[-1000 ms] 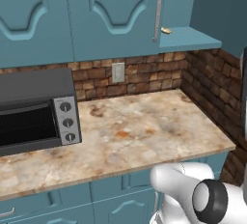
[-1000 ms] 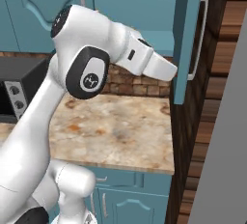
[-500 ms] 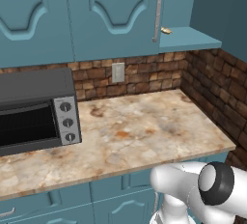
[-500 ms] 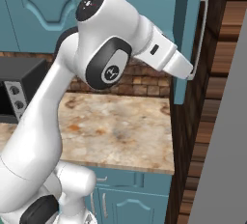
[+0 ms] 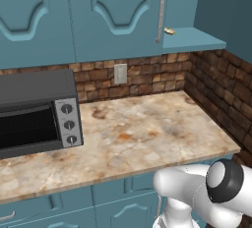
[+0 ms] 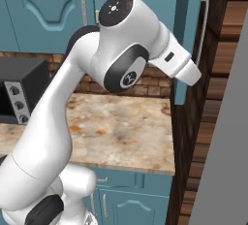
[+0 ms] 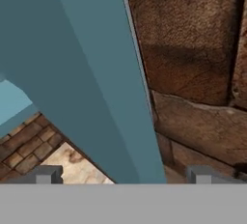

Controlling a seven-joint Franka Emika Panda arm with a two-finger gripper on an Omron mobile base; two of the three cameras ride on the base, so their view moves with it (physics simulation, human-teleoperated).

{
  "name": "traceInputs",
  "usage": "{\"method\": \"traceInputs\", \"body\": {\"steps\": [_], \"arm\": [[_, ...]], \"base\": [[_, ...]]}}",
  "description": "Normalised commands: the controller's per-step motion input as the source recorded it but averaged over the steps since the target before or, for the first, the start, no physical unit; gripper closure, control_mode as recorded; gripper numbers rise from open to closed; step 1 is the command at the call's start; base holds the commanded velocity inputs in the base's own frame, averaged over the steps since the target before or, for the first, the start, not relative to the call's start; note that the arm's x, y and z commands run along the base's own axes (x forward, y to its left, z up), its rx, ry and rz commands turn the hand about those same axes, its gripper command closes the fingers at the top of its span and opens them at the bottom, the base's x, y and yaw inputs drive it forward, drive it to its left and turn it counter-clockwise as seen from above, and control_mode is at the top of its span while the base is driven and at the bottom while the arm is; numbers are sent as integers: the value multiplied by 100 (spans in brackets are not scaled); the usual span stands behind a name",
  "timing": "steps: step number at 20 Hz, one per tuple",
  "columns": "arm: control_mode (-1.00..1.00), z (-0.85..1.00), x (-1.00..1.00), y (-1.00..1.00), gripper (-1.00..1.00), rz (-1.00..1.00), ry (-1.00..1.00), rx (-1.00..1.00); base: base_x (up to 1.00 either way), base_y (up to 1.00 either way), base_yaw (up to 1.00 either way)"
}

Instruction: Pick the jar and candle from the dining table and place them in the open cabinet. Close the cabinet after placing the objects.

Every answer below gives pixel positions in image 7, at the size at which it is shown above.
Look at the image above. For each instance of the teal cabinet body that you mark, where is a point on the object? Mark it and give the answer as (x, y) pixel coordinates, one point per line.
(13, 105)

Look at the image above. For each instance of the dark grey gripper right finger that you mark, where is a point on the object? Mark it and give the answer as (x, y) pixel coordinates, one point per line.
(202, 173)

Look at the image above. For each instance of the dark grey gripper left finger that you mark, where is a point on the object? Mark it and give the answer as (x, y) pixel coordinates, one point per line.
(45, 173)

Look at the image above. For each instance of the teal cabinet door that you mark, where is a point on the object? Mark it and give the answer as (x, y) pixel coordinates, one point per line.
(83, 73)

